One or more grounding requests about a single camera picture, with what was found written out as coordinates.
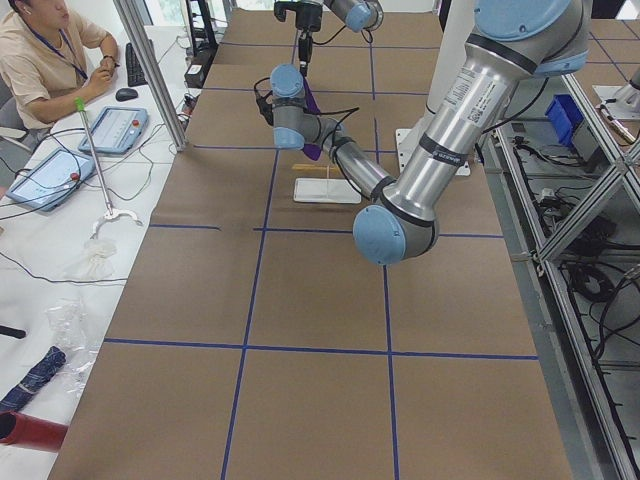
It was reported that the white wooden-bar towel rack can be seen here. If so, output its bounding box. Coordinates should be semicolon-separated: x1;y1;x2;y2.
292;163;362;205

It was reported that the red cylinder bottle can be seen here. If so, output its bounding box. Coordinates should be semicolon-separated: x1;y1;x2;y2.
1;411;68;452

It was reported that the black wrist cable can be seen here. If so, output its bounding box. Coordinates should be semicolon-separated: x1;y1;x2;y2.
252;76;361;151
312;19;376;46

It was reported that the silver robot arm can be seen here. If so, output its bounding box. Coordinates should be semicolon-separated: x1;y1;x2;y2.
289;0;384;77
270;0;592;265

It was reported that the crumpled clear plastic bag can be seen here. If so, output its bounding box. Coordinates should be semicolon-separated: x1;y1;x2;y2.
46;299;101;399

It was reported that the blue teach pendant far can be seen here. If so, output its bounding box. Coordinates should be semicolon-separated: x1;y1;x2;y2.
90;106;149;156

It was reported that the seated person beige shirt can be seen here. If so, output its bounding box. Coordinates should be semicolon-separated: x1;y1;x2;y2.
1;1;119;130

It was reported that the blue teach pendant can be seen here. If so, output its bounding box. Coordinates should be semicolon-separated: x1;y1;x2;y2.
7;148;95;212
90;106;149;156

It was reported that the metal reacher grabber stick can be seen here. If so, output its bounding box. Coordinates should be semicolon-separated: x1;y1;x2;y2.
74;97;143;240

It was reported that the black keyboard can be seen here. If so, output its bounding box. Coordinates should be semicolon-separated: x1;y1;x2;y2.
125;42;147;87

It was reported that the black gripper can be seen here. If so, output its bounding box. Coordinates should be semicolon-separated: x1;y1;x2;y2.
294;1;323;75

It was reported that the folded dark blue umbrella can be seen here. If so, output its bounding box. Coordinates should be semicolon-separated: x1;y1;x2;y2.
1;346;66;413

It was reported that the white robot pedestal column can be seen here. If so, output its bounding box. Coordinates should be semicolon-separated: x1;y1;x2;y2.
396;0;475;171

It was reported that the aluminium frame post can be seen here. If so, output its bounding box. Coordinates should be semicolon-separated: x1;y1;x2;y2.
113;0;187;152

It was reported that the purple microfiber towel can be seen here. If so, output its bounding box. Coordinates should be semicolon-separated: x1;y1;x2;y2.
303;77;322;161

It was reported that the blue teach pendant near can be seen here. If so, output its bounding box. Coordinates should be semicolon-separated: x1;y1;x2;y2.
7;148;95;212

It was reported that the black computer mouse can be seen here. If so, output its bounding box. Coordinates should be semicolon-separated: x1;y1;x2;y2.
115;87;139;102

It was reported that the blue plastic bin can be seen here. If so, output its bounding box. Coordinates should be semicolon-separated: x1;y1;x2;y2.
545;94;584;147

